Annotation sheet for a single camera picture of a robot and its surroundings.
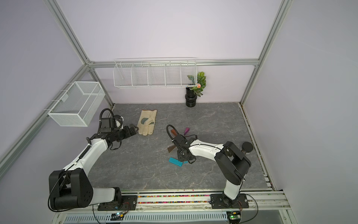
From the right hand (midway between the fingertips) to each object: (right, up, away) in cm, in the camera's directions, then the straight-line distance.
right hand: (183, 156), depth 90 cm
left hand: (-32, +17, -4) cm, 36 cm away
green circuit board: (+27, -26, -18) cm, 41 cm away
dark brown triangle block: (-9, +4, +4) cm, 10 cm away
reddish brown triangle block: (-6, +16, -3) cm, 18 cm away
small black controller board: (-34, -26, -19) cm, 46 cm away
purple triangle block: (+2, +15, +12) cm, 20 cm away
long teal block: (-5, -3, -2) cm, 6 cm away
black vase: (+6, +41, +22) cm, 48 cm away
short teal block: (+1, -3, -4) cm, 5 cm away
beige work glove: (-29, +22, +16) cm, 40 cm away
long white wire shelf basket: (-20, +58, +9) cm, 62 cm away
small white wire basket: (-64, +34, -6) cm, 73 cm away
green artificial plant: (+13, +52, +8) cm, 54 cm away
